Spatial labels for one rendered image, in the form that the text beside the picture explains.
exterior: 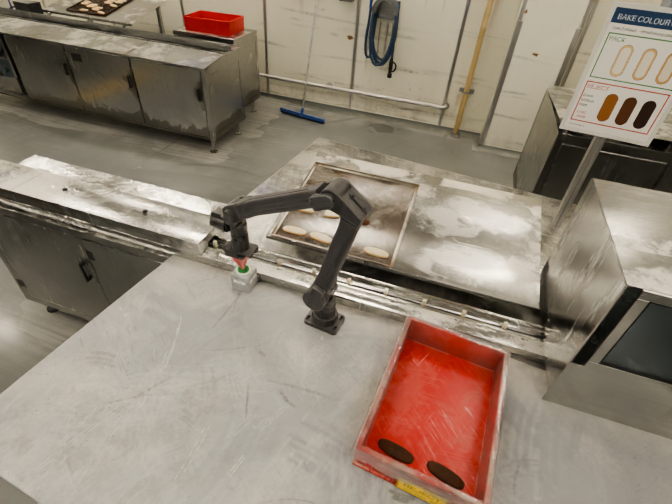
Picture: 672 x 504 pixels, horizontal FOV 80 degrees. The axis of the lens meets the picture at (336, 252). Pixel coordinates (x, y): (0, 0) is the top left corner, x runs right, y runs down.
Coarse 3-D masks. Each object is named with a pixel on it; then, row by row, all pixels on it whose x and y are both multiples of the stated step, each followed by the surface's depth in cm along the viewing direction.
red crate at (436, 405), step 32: (416, 352) 130; (416, 384) 122; (448, 384) 122; (480, 384) 123; (384, 416) 113; (416, 416) 114; (448, 416) 114; (480, 416) 115; (416, 448) 107; (448, 448) 107; (480, 448) 108
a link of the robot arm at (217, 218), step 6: (216, 210) 132; (228, 210) 123; (210, 216) 132; (216, 216) 131; (222, 216) 129; (228, 216) 124; (210, 222) 133; (216, 222) 132; (222, 222) 131; (228, 222) 126; (234, 222) 126; (222, 228) 131
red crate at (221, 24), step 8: (184, 16) 405; (192, 16) 420; (200, 16) 433; (208, 16) 433; (216, 16) 431; (224, 16) 429; (232, 16) 427; (240, 16) 424; (192, 24) 408; (200, 24) 406; (208, 24) 404; (216, 24) 402; (224, 24) 400; (232, 24) 405; (240, 24) 421; (208, 32) 409; (216, 32) 407; (224, 32) 405; (232, 32) 408
